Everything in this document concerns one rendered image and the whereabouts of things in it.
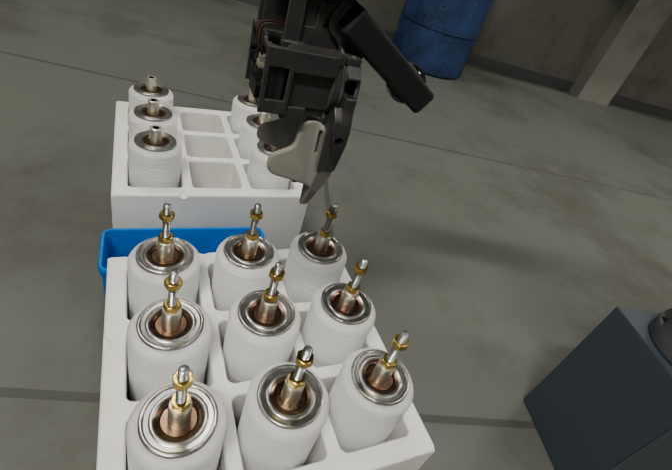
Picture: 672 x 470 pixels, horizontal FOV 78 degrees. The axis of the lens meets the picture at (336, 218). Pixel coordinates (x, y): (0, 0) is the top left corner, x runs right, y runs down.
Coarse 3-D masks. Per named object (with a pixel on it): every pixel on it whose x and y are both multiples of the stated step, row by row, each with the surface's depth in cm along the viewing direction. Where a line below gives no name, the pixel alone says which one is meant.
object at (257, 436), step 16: (256, 384) 47; (320, 384) 49; (256, 400) 46; (256, 416) 44; (320, 416) 46; (240, 432) 49; (256, 432) 45; (272, 432) 44; (288, 432) 44; (304, 432) 44; (240, 448) 49; (256, 448) 46; (272, 448) 45; (288, 448) 45; (304, 448) 46; (256, 464) 48; (272, 464) 47; (288, 464) 47
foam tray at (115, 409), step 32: (128, 320) 57; (224, 320) 61; (128, 384) 61; (224, 384) 53; (128, 416) 47; (416, 416) 57; (224, 448) 48; (320, 448) 52; (384, 448) 52; (416, 448) 54
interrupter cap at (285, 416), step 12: (276, 372) 49; (288, 372) 49; (264, 384) 47; (276, 384) 47; (312, 384) 49; (264, 396) 46; (276, 396) 47; (312, 396) 47; (264, 408) 45; (276, 408) 45; (288, 408) 46; (300, 408) 46; (312, 408) 46; (276, 420) 44; (288, 420) 45; (300, 420) 45; (312, 420) 45
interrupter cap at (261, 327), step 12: (252, 300) 56; (288, 300) 57; (240, 312) 54; (252, 312) 54; (276, 312) 56; (288, 312) 56; (252, 324) 53; (264, 324) 53; (276, 324) 54; (288, 324) 54; (264, 336) 52
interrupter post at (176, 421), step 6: (168, 408) 40; (168, 414) 40; (174, 414) 39; (180, 414) 39; (186, 414) 40; (168, 420) 41; (174, 420) 40; (180, 420) 40; (186, 420) 41; (174, 426) 41; (180, 426) 41
